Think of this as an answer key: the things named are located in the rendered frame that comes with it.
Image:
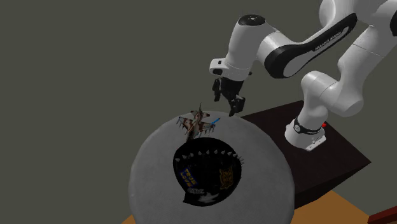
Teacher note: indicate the dark red wooden furniture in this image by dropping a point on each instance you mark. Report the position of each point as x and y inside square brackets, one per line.
[384, 216]

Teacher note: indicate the dark robot stand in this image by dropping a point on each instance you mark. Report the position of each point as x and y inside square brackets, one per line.
[322, 161]

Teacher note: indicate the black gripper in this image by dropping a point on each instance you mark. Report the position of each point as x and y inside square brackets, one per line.
[231, 86]

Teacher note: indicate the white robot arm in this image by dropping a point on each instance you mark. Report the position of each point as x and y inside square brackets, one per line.
[325, 93]

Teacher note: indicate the camouflage toy fighter jet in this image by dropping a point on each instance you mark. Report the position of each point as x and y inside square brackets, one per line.
[196, 123]

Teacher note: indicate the black studded cap with patches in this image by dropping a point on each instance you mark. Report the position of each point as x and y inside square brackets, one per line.
[207, 170]

